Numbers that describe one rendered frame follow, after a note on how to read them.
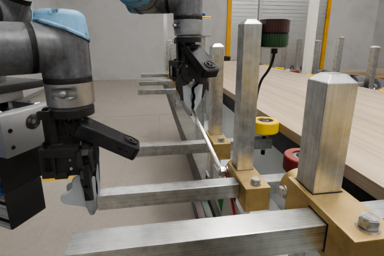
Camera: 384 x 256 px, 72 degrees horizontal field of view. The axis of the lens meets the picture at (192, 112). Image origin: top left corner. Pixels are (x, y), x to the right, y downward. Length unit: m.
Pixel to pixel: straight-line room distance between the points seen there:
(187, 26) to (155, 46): 7.47
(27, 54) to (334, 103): 0.39
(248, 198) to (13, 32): 0.46
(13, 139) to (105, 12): 7.71
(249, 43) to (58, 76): 0.33
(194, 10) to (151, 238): 0.55
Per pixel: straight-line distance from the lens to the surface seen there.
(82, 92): 0.46
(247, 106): 0.54
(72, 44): 0.45
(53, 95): 0.46
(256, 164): 1.07
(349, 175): 0.61
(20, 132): 0.66
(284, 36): 0.54
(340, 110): 0.31
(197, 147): 0.77
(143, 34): 8.15
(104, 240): 0.28
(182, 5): 0.70
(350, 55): 10.49
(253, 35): 0.52
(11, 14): 0.87
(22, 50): 0.43
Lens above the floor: 1.14
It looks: 15 degrees down
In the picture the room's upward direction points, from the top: straight up
